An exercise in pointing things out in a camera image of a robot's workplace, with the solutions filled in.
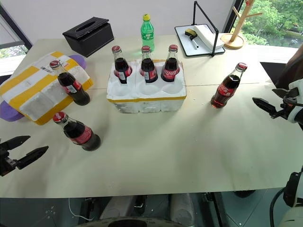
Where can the black-rimmed white tray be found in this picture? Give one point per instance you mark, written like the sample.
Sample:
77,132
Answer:
189,48

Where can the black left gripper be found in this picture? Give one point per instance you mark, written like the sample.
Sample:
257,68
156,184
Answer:
6,163

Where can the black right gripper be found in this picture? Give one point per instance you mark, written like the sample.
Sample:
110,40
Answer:
287,104

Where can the wooden branch rack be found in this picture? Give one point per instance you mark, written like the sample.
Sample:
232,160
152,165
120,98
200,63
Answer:
235,39

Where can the dark window frame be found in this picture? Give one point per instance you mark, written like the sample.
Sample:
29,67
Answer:
233,15
16,26

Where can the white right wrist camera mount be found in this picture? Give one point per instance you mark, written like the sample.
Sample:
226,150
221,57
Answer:
297,111

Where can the white foam bottle crate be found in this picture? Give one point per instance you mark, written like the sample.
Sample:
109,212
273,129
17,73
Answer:
146,99

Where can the black table leg frame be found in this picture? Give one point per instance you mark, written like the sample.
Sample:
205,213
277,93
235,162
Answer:
216,204

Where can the yellow sponge brush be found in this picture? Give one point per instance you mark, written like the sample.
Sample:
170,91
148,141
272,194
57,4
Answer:
190,32

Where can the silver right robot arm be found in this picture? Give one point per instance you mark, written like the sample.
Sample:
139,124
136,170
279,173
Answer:
293,196

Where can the foam lid with yellow tape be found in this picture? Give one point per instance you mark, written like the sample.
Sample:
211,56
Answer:
35,94

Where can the black metal stand frame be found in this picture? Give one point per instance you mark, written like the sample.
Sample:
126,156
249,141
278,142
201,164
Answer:
214,26

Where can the grey rounded shape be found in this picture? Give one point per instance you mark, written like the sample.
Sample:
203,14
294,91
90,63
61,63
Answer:
118,208
181,208

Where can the black tissue box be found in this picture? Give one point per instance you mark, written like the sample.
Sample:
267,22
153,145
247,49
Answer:
91,35

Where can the white folded cloth stack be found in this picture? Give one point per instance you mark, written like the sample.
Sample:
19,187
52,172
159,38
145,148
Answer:
208,35

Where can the green plastic soda bottle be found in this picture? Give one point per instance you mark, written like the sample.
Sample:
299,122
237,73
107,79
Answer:
147,35

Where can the dark brown rounded object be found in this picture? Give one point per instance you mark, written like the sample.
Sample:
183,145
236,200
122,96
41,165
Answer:
292,68

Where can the glass cola bottle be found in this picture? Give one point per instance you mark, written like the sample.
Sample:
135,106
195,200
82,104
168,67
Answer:
225,91
148,68
122,67
170,69
73,88
80,136

